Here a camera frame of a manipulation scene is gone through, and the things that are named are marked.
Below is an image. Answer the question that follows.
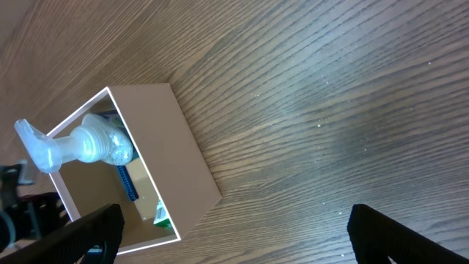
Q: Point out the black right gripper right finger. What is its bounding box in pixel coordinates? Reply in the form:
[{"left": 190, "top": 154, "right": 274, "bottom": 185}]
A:
[{"left": 347, "top": 204, "right": 468, "bottom": 264}]

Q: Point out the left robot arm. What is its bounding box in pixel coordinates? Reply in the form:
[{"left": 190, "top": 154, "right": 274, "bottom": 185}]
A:
[{"left": 1, "top": 160, "right": 70, "bottom": 251}]

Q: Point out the green soap bar packet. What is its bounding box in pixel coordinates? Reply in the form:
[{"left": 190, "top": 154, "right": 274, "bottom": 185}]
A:
[{"left": 153, "top": 200, "right": 172, "bottom": 229}]

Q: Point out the clear pump soap bottle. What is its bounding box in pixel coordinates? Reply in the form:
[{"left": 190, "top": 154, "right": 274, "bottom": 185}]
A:
[{"left": 15, "top": 114, "right": 133, "bottom": 173}]

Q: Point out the blue disposable razor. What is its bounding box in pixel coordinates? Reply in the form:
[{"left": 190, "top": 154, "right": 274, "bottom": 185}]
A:
[{"left": 116, "top": 166, "right": 139, "bottom": 202}]

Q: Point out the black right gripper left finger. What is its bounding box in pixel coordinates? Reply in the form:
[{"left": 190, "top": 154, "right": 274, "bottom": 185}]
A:
[{"left": 1, "top": 204, "right": 125, "bottom": 264}]

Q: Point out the white cardboard box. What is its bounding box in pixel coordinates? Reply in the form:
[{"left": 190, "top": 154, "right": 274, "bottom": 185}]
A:
[{"left": 48, "top": 84, "right": 221, "bottom": 254}]

